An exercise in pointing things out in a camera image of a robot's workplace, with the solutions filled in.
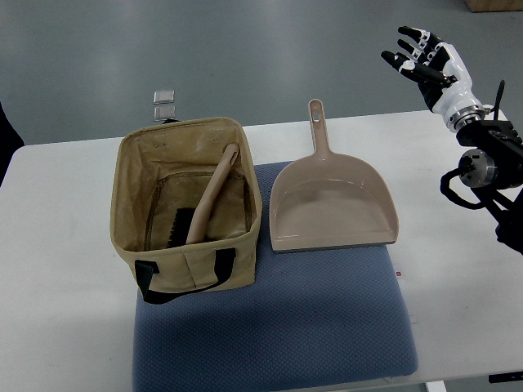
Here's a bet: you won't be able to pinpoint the pink plastic dustpan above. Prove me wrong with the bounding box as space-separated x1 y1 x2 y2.
269 99 399 252

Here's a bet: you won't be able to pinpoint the pink hand broom black bristles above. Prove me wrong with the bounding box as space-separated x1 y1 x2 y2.
167 143 239 248

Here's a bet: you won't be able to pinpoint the black table control panel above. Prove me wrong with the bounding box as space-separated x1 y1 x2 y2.
488 371 523 384

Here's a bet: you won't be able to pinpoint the upper metal floor plate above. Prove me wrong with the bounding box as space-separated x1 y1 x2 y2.
153 90 175 105

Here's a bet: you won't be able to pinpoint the blue quilted mat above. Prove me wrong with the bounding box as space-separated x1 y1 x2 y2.
131 161 420 392

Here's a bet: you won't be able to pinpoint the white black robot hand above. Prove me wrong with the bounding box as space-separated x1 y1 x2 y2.
381 26 487 132

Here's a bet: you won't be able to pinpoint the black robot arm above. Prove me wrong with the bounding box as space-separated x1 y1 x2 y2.
440 81 522 252

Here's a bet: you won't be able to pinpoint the cardboard box corner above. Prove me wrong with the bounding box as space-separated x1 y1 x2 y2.
465 0 523 12

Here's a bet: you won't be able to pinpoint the dark object at left edge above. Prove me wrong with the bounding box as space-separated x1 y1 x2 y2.
0 105 25 183

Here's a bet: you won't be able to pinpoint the yellow fabric bag black handles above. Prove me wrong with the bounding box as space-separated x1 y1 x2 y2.
110 118 262 305

